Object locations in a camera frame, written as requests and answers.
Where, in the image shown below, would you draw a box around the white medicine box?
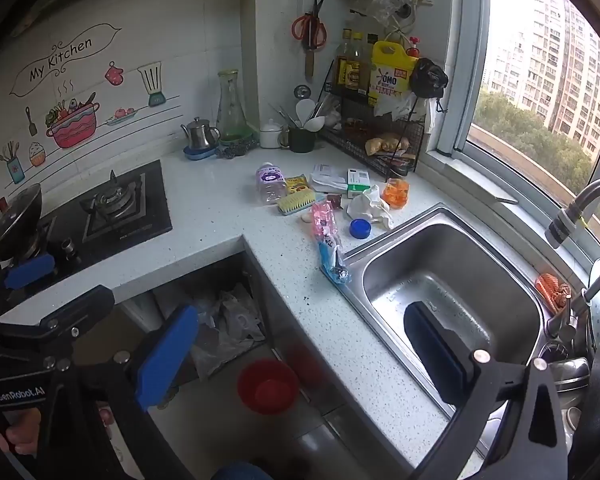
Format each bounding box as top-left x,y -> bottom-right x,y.
346,168 -> 372,199

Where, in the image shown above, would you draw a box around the steel wool scrubber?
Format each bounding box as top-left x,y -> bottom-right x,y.
217,140 -> 258,158

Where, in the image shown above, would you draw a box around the green dish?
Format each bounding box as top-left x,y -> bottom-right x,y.
219,127 -> 256,145

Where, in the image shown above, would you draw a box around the kitchen wall sticker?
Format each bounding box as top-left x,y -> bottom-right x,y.
0,22 -> 183,186

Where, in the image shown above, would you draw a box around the clear bottle with purple label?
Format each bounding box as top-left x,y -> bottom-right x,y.
255,161 -> 288,205

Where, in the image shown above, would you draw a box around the black plastic bag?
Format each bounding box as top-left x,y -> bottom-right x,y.
409,57 -> 449,98

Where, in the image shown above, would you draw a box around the stainless steel sink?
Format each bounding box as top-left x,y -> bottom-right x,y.
322,202 -> 588,461

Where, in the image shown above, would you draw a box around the steel faucet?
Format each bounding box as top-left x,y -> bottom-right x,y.
545,177 -> 600,341

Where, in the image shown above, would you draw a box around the black wire rack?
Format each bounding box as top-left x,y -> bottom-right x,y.
320,90 -> 428,178

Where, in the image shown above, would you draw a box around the glass carafe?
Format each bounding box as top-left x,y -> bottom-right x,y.
216,70 -> 248,141

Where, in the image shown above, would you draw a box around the clear glass bottle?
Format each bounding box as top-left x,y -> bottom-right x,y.
352,32 -> 373,93

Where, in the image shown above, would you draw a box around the white tissue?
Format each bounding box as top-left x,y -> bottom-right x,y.
346,185 -> 395,228

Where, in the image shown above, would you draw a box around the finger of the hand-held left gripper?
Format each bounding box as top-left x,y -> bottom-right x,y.
39,285 -> 116,333
0,254 -> 56,311

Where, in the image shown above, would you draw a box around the red handled scissors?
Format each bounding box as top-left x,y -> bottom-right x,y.
292,0 -> 327,52

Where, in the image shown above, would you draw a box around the dark wok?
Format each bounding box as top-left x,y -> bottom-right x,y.
0,182 -> 43,261

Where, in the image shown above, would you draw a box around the white sachet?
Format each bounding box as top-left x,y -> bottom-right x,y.
310,162 -> 348,193

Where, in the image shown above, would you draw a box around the red plastic basin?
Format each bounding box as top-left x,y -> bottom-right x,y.
237,358 -> 301,416

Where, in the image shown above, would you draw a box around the blue plastic wrapper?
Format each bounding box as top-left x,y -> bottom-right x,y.
317,240 -> 353,285

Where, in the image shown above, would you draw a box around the ginger root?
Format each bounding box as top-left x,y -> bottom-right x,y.
365,134 -> 411,157

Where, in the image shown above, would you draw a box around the black gas stove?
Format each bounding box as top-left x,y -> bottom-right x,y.
10,160 -> 173,286

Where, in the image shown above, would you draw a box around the white lidded jar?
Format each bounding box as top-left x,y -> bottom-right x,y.
259,119 -> 282,149

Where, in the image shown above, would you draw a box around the clear plastic bag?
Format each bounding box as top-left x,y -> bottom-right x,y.
350,0 -> 413,28

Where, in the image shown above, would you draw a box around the dark mug with gold handle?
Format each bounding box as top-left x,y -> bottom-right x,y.
279,126 -> 317,153

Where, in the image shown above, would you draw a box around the steel teapot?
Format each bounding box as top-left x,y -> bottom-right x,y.
181,116 -> 222,152

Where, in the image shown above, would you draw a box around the person's left hand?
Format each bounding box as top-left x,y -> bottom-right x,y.
4,407 -> 42,454

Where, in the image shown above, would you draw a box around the orange net scrubber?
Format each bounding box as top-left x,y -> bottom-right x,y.
535,273 -> 572,313

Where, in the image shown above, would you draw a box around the white bag with handle cutout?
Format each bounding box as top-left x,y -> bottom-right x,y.
195,282 -> 266,343

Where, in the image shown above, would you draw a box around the dark bottle with yellow label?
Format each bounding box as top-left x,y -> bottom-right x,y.
335,29 -> 361,88

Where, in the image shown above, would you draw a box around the pink plastic wrapper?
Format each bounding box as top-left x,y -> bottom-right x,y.
311,201 -> 342,248

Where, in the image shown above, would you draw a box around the yellow bristle scrub brush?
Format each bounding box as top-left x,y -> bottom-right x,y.
277,191 -> 316,217

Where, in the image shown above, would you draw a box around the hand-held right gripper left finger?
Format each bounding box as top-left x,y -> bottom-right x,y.
80,305 -> 199,480

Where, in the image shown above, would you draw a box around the bunch of metal chopsticks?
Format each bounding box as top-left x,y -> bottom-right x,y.
267,102 -> 301,128

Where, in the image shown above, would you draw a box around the window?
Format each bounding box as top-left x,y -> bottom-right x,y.
437,0 -> 600,271

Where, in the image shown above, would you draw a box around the blue dish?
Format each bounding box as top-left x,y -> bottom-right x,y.
182,145 -> 218,161

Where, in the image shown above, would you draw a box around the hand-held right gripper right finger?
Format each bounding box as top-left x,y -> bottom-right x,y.
403,302 -> 569,480

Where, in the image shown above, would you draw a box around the white rice paddle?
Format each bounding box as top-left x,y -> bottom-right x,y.
295,98 -> 317,128

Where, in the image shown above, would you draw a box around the yellow OMO detergent bag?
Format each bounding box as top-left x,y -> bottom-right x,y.
369,40 -> 418,106

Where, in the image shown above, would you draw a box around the white plastic bag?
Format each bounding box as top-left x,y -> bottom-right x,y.
375,92 -> 448,133

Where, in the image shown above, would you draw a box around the orange plastic wrapper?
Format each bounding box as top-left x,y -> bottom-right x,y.
382,178 -> 411,209

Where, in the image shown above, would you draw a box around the steel bowl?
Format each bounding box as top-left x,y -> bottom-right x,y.
547,357 -> 591,391

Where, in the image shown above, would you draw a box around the white woven sack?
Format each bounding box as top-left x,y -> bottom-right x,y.
190,325 -> 253,378

